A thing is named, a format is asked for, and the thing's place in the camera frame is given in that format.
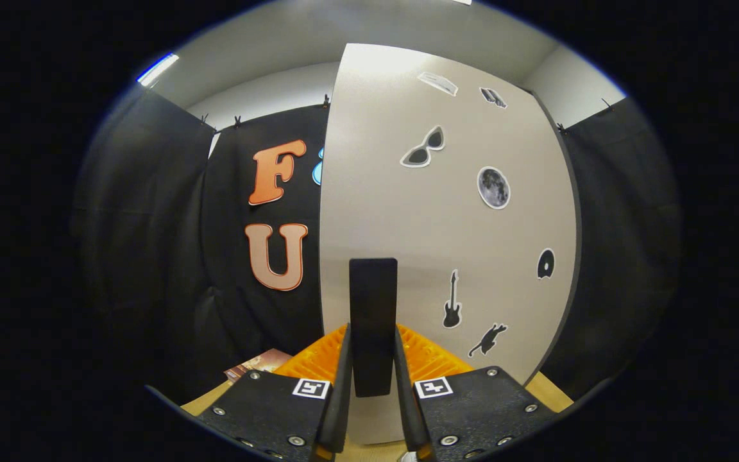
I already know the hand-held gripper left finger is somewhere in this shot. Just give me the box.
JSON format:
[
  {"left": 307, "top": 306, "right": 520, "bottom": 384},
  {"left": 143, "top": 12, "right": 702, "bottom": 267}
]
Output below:
[{"left": 180, "top": 324, "right": 352, "bottom": 462}]

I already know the black door handle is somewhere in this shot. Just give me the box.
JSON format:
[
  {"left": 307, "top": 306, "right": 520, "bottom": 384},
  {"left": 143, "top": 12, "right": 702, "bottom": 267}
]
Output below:
[{"left": 349, "top": 258, "right": 398, "bottom": 398}]

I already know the beige shoe cabinet door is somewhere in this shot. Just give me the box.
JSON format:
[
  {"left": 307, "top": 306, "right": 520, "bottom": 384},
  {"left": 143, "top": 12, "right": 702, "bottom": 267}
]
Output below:
[{"left": 318, "top": 43, "right": 579, "bottom": 447}]

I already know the black backdrop cloth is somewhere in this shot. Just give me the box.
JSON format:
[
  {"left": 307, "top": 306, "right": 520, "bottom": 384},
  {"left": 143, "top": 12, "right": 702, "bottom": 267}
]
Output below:
[{"left": 71, "top": 87, "right": 681, "bottom": 411}]

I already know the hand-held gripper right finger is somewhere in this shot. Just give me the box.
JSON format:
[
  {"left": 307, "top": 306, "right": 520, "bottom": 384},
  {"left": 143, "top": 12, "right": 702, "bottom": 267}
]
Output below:
[{"left": 394, "top": 324, "right": 559, "bottom": 462}]

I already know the brown book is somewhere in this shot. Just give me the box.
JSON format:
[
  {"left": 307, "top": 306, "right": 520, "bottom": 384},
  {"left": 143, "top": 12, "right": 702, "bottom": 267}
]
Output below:
[{"left": 224, "top": 348, "right": 293, "bottom": 384}]

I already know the narrow ceiling light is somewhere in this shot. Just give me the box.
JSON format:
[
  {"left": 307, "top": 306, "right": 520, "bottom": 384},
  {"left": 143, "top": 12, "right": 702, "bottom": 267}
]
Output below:
[{"left": 137, "top": 53, "right": 180, "bottom": 87}]

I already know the row of small black clips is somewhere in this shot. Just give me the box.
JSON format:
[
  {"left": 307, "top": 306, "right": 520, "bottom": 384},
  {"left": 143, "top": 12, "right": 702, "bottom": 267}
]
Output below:
[{"left": 198, "top": 93, "right": 614, "bottom": 135}]

